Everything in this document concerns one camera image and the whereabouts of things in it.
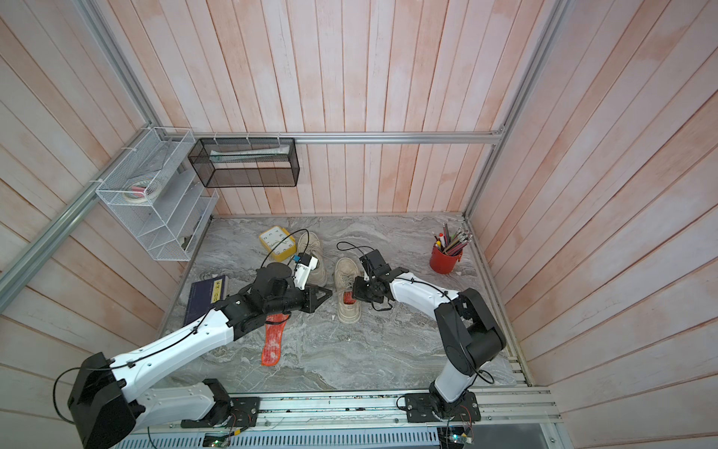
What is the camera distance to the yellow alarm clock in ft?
3.51

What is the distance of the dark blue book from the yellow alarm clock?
0.20 metres

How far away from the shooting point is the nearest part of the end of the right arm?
0.67m

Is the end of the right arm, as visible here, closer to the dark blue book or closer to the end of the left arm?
the end of the left arm

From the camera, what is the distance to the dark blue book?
936mm

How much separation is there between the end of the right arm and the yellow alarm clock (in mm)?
368
